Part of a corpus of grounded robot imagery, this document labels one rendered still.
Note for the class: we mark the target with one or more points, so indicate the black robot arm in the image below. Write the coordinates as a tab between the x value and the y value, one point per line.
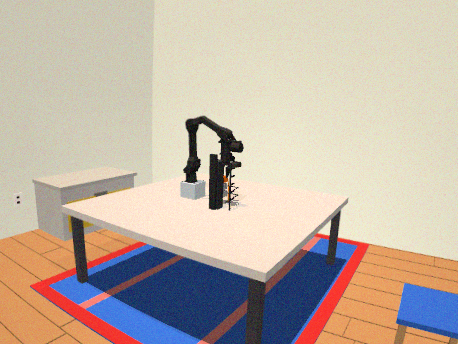
228	143

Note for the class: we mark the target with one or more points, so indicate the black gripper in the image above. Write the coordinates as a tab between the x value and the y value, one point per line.
225	156

